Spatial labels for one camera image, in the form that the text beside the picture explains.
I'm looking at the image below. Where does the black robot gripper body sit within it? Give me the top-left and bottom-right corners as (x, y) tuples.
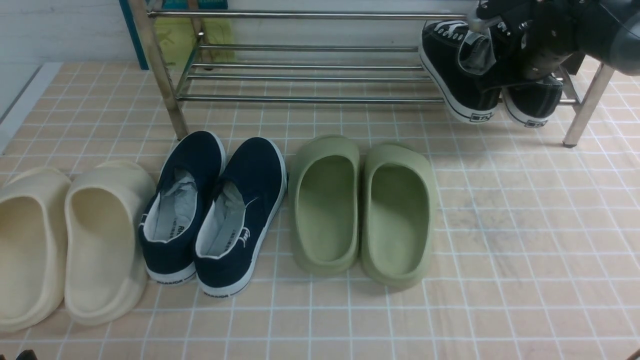
(467, 0), (595, 91)

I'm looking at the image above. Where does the black canvas sneaker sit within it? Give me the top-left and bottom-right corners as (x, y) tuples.
(419, 20), (501, 125)
(502, 75), (563, 129)

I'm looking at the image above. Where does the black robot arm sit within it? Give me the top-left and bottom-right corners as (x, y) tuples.
(467, 0), (640, 91)

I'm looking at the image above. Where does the right navy canvas shoe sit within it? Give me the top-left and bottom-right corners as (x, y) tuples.
(194, 137), (287, 298)

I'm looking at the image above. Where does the navy canvas shoe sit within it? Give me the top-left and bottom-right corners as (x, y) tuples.
(138, 130), (226, 285)
(194, 137), (287, 298)

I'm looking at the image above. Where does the silver metal shoe rack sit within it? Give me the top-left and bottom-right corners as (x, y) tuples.
(127, 0), (616, 149)

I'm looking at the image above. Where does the left navy canvas shoe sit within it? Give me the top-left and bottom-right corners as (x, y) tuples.
(138, 130), (226, 285)

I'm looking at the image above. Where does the right green foam slipper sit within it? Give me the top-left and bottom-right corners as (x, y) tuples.
(359, 142), (438, 289)

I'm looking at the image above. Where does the green foam slipper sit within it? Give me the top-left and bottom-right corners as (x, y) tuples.
(359, 142), (438, 289)
(288, 134), (361, 277)

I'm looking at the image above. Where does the left green foam slipper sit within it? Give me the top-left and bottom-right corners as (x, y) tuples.
(288, 134), (361, 277)

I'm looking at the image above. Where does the blue yellow-green book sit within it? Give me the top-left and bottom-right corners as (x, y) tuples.
(119, 0), (236, 71)

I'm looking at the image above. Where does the right cream foam slipper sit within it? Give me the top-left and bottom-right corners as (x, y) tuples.
(64, 160), (155, 326)

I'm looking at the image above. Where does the cream foam slipper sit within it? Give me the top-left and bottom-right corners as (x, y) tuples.
(0, 167), (71, 332)
(64, 160), (155, 326)

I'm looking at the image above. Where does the left cream foam slipper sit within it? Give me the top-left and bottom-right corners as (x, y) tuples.
(0, 167), (71, 332)

